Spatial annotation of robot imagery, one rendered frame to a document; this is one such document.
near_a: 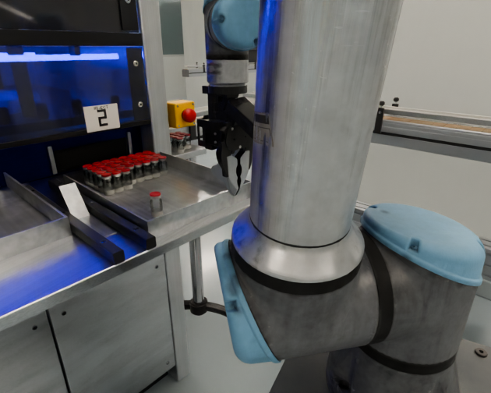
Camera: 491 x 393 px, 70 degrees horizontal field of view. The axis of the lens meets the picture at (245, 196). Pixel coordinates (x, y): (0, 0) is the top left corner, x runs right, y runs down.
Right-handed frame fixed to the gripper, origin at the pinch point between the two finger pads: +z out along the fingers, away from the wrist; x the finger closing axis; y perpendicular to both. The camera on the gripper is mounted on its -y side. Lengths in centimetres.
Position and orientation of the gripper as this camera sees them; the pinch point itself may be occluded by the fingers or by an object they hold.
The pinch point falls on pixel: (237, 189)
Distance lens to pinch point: 70.6
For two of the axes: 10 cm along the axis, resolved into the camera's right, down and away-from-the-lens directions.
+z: 0.0, 9.2, 3.9
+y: -7.4, -2.6, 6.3
